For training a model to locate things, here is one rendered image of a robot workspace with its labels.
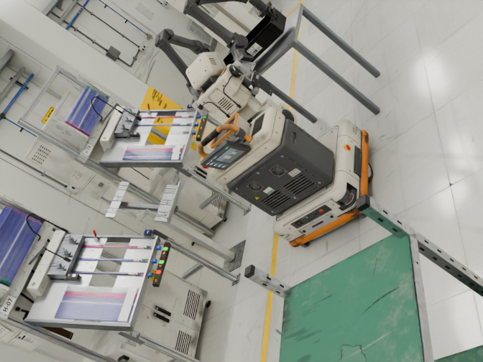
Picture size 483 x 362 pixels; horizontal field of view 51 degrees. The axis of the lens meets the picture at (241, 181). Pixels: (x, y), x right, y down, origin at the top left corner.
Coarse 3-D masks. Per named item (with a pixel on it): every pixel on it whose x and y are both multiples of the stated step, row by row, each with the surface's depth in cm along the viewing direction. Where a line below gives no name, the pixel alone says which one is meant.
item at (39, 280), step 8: (56, 232) 357; (64, 232) 356; (56, 240) 352; (48, 248) 348; (56, 248) 347; (48, 256) 342; (40, 264) 338; (48, 264) 337; (40, 272) 333; (32, 280) 329; (40, 280) 328; (48, 280) 336; (32, 288) 325; (40, 288) 327; (32, 296) 331
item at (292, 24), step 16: (288, 16) 348; (304, 16) 344; (288, 32) 328; (272, 48) 338; (288, 48) 317; (304, 48) 317; (352, 48) 360; (256, 64) 350; (272, 64) 329; (320, 64) 322; (368, 64) 364; (336, 80) 329; (288, 96) 403; (304, 112) 408
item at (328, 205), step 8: (328, 200) 285; (312, 208) 294; (320, 208) 292; (328, 208) 290; (336, 208) 289; (304, 216) 300; (312, 216) 298; (320, 216) 297; (288, 224) 308; (296, 224) 307; (304, 224) 306
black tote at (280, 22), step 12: (276, 12) 328; (264, 24) 340; (276, 24) 321; (252, 36) 348; (264, 36) 327; (276, 36) 326; (252, 48) 336; (264, 48) 334; (228, 60) 367; (252, 60) 343
